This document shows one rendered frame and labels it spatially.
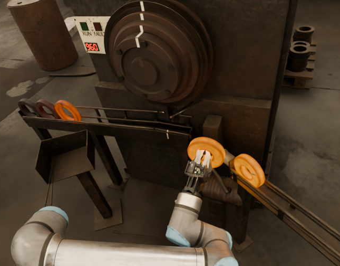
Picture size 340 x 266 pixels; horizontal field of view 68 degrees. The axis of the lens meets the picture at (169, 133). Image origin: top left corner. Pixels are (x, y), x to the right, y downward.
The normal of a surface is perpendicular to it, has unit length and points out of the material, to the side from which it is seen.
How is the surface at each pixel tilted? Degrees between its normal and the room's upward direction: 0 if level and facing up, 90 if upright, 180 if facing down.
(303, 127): 0
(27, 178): 0
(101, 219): 0
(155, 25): 32
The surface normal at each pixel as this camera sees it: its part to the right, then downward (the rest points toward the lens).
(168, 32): 0.24, -0.11
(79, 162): -0.22, -0.69
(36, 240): -0.04, -0.84
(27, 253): -0.23, -0.40
